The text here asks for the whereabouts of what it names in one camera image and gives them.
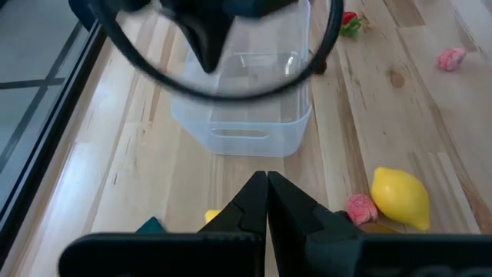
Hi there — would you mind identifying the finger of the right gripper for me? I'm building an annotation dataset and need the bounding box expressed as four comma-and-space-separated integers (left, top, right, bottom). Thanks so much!
205, 5, 236, 73
163, 5, 211, 73

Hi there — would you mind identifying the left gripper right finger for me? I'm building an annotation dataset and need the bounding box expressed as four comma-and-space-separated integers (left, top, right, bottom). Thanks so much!
268, 171, 364, 277

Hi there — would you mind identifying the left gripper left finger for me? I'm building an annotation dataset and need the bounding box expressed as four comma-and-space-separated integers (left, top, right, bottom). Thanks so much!
198, 171, 269, 277

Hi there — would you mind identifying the yellow plastic lemon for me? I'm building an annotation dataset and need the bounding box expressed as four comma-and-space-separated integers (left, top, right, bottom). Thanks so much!
370, 166, 431, 232
204, 209, 223, 224

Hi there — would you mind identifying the pink plastic raspberry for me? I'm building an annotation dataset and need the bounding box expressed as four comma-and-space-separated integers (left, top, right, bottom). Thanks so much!
345, 193, 379, 227
437, 46, 468, 73

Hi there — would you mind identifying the clear plastic tupperware container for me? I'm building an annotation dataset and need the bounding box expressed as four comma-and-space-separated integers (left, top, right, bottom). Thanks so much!
170, 0, 313, 158

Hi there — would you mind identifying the red plastic strawberry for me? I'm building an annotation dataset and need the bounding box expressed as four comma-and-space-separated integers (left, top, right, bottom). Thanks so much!
340, 10, 363, 38

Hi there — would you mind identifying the dark green cloth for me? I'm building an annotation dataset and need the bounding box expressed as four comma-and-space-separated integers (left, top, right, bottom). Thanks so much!
135, 216, 167, 234

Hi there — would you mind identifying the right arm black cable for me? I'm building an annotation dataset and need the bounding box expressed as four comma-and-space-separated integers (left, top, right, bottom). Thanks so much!
91, 0, 344, 102

